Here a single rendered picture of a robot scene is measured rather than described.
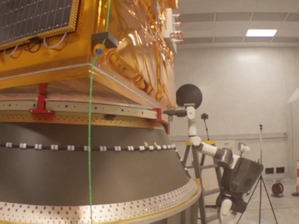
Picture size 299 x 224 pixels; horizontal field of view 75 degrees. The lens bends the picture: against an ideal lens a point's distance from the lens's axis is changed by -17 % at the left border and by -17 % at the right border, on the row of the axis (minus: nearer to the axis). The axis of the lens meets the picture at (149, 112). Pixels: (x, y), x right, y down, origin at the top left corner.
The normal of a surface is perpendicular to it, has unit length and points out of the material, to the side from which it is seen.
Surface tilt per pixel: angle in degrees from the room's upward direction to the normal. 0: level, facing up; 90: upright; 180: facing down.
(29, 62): 95
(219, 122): 90
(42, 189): 62
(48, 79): 90
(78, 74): 90
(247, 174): 114
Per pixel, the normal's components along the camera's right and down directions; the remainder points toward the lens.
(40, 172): 0.21, -0.57
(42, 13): -0.25, -0.12
